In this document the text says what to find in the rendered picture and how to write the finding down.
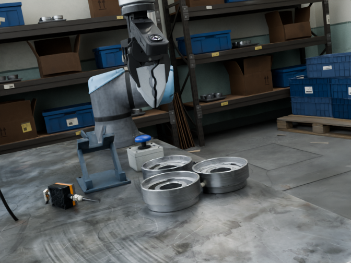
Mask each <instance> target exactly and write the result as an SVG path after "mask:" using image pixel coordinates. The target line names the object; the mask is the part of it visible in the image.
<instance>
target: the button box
mask: <svg viewBox="0 0 351 263"><path fill-rule="evenodd" d="M127 154H128V160H129V164H130V167H132V168H133V169H134V170H136V171H137V172H140V171H142V168H141V166H142V164H143V163H145V162H147V161H149V160H152V159H155V158H160V157H164V153H163V147H161V146H159V145H157V144H155V143H150V144H147V145H146V146H145V147H142V146H137V147H133V148H128V149H127Z"/></svg>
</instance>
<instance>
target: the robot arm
mask: <svg viewBox="0 0 351 263"><path fill-rule="evenodd" d="M154 2H155V0H119V6H120V7H121V15H122V16H124V19H126V22H127V28H128V34H129V38H127V39H125V40H122V41H121V48H122V54H123V60H124V64H127V68H128V71H129V72H126V73H125V70H124V69H123V68H120V69H117V70H113V71H110V72H107V73H103V74H100V75H96V76H93V77H91V78H90V79H89V80H88V86H89V94H90V99H91V104H92V110H93V115H94V119H95V133H96V136H97V140H98V143H102V135H103V130H104V126H106V133H105V134H109V133H114V135H115V136H114V145H115V148H116V149H120V148H125V147H129V146H132V145H135V144H137V143H138V142H135V138H136V137H137V136H140V133H139V131H138V129H137V127H136V125H135V123H134V121H133V119H132V115H131V109H137V108H142V107H149V106H151V107H152V108H155V107H158V106H160V105H162V104H167V103H170V102H172V100H173V95H174V80H173V66H171V63H170V57H169V54H168V46H169V41H168V40H167V38H166V37H165V36H164V35H163V33H162V32H161V31H160V30H159V28H158V27H157V22H156V15H155V5H154ZM123 47H124V49H123ZM124 53H125V55H124Z"/></svg>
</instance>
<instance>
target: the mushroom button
mask: <svg viewBox="0 0 351 263"><path fill-rule="evenodd" d="M150 140H151V136H150V135H141V136H137V137H136V138H135V142H141V145H142V147H145V146H146V141H150Z"/></svg>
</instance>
